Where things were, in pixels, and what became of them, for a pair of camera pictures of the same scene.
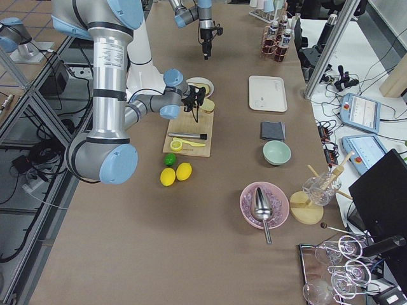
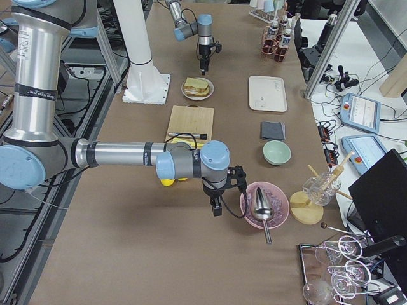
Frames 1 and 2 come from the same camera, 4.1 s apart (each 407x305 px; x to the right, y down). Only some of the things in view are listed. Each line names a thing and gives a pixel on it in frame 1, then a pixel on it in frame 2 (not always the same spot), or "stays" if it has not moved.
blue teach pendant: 360,112 stays
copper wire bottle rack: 277,44 stays
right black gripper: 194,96 → 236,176
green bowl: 276,152 stays
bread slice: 208,105 → 193,82
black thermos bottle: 332,19 stays
